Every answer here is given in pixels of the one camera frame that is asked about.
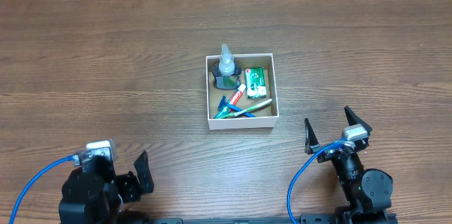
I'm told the green white toothbrush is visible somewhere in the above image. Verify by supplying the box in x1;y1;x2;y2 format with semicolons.
221;99;273;119

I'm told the green Dettol soap pack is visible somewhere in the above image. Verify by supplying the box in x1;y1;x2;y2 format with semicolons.
244;67;266;99

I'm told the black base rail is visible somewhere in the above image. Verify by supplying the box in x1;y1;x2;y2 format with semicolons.
119;209;398;224

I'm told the blue disposable razor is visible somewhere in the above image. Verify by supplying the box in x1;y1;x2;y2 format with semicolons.
218;96;255;117

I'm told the open white cardboard box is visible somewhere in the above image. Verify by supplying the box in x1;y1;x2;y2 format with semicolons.
205;53;279;130

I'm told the blue mouthwash spray bottle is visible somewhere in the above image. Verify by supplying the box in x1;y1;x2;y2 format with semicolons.
212;44;242;90

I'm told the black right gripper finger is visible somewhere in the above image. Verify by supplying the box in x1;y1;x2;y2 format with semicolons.
304;118;321;155
344;106;373;134

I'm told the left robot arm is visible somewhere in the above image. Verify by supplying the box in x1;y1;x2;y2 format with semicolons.
59;151;155;224

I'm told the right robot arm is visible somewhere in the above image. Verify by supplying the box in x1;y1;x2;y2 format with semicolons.
299;106;398;224

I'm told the Colgate toothpaste tube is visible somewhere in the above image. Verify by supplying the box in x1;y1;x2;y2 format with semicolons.
214;84;246;119

